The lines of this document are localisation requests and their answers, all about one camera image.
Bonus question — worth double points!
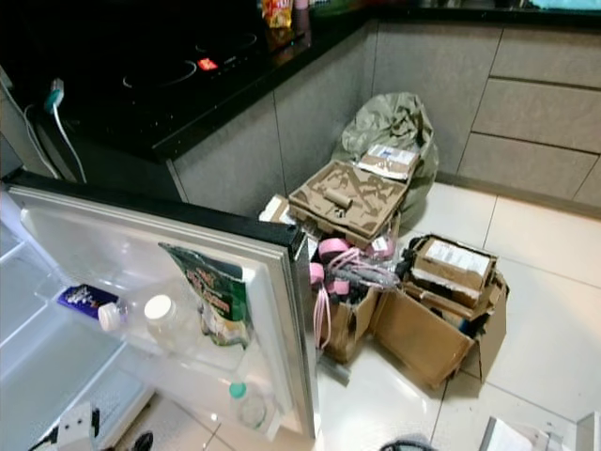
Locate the grey fridge door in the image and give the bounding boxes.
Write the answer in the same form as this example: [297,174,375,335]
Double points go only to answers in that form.
[5,169,318,441]

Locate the green-cap water bottle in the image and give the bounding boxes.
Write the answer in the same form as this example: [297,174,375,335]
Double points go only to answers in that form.
[227,381,269,431]

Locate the dark blue chocolate bar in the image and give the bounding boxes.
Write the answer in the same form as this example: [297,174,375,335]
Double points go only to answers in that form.
[58,285,121,320]

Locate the green and white food bag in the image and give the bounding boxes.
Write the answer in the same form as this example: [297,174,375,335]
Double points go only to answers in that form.
[160,244,253,350]

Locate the open brown cardboard carton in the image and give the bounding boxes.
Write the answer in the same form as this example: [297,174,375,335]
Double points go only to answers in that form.
[315,287,381,365]

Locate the cardboard box with white label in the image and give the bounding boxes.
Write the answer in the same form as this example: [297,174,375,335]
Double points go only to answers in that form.
[258,194,292,225]

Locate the large open cardboard carton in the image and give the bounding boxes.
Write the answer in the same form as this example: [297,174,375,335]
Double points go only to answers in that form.
[371,235,508,388]

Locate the black kitchen countertop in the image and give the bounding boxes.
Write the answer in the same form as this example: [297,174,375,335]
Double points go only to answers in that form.
[0,0,377,163]

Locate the small labelled cardboard box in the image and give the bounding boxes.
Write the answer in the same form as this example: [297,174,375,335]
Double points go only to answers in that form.
[413,235,499,306]

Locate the flat box with white label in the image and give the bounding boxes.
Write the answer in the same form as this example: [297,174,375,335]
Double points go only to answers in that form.
[357,144,422,182]

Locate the black induction hob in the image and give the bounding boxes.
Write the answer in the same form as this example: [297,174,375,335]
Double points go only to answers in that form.
[99,33,269,100]

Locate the grey-green sack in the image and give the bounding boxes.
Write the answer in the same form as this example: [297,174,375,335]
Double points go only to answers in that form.
[338,92,440,226]

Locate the yellow snack bag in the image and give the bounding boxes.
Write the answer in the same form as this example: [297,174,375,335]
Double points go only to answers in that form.
[261,0,294,29]

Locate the grey kitchen cabinets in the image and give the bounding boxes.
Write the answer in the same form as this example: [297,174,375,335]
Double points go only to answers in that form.
[169,19,601,212]

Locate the teal cloth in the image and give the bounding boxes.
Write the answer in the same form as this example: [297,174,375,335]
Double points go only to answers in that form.
[531,0,601,12]

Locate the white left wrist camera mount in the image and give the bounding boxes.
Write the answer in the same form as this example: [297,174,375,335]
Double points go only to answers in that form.
[56,402,100,451]

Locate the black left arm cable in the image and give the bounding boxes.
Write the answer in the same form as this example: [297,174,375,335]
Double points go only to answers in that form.
[36,426,62,451]

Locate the pink cord bundle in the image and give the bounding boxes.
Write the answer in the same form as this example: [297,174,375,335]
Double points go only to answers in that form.
[308,235,400,350]

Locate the teal plug with white cable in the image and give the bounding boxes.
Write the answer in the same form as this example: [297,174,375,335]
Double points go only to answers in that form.
[19,78,90,184]

